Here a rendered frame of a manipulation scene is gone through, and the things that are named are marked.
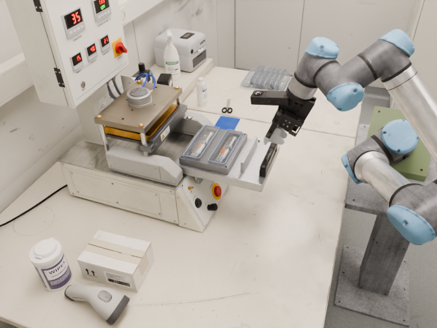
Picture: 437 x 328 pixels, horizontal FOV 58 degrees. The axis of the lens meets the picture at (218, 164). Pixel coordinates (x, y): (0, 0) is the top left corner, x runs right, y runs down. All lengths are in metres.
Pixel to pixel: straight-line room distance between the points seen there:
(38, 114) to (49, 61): 0.48
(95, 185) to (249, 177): 0.55
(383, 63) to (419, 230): 0.41
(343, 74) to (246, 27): 2.81
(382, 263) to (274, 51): 2.31
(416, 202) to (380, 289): 1.14
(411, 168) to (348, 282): 0.78
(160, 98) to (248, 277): 0.64
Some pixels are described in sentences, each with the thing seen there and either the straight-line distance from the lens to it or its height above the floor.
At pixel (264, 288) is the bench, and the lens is 1.22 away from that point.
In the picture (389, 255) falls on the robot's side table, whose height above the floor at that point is 0.31.
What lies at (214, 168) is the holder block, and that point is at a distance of 1.22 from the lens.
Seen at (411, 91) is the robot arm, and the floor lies 1.31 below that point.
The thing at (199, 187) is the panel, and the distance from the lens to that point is 1.35.
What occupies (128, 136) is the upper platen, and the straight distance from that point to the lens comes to 1.31.
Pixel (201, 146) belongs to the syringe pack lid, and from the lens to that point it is 1.29.
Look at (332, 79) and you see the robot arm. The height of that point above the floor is 1.33.
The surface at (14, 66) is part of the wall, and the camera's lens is 1.52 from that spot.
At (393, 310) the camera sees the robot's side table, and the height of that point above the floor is 0.01.
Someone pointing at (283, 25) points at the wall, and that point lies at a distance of 3.66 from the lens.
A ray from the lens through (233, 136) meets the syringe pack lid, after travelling 1.33.
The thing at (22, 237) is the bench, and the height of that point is 0.75.
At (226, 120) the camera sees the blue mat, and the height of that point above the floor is 0.75.
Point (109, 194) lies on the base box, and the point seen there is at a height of 0.82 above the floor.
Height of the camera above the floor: 1.76
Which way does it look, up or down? 39 degrees down
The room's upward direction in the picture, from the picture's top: 2 degrees counter-clockwise
